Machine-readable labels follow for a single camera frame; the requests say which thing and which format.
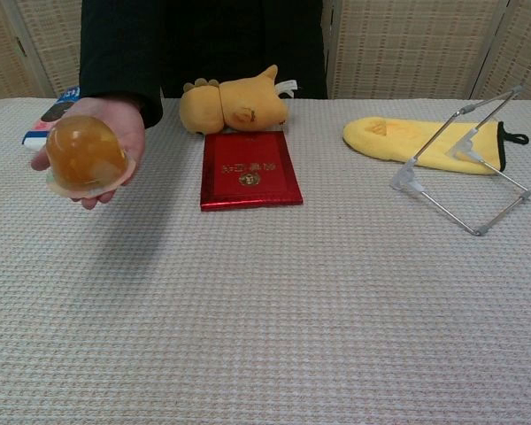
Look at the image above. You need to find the person's bare hand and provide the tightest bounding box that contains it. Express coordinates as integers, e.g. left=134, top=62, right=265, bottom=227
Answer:
left=30, top=96, right=146, bottom=211

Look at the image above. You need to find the orange jelly cup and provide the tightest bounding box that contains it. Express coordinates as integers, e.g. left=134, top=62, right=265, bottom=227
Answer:
left=43, top=115, right=138, bottom=198

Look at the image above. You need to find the black sleeved forearm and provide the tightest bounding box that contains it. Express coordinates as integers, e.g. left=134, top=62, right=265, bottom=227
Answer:
left=79, top=0, right=164, bottom=129

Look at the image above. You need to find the blue white snack packet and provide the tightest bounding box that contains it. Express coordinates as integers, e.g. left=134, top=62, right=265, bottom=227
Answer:
left=20, top=84, right=81, bottom=151

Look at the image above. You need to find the yellow plush toy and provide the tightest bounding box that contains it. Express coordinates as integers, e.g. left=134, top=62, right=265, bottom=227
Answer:
left=178, top=64, right=300, bottom=135

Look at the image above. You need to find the red foil card booklet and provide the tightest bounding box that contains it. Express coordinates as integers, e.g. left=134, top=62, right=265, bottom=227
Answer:
left=199, top=130, right=304, bottom=213

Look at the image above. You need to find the person's black clothed torso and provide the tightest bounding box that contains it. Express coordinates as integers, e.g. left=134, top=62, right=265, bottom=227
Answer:
left=158, top=0, right=329, bottom=100

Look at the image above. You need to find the white woven tablecloth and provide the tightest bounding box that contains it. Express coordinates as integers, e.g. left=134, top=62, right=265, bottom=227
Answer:
left=0, top=97, right=531, bottom=425

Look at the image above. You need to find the yellow oven mitt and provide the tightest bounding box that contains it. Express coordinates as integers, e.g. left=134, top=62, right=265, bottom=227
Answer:
left=342, top=116, right=530, bottom=174

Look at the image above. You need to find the woven rattan folding screen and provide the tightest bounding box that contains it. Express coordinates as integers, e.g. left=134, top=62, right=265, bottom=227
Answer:
left=0, top=0, right=531, bottom=104

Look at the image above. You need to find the metal wire folding stand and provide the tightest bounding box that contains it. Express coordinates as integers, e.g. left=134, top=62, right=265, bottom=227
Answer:
left=389, top=84, right=531, bottom=236

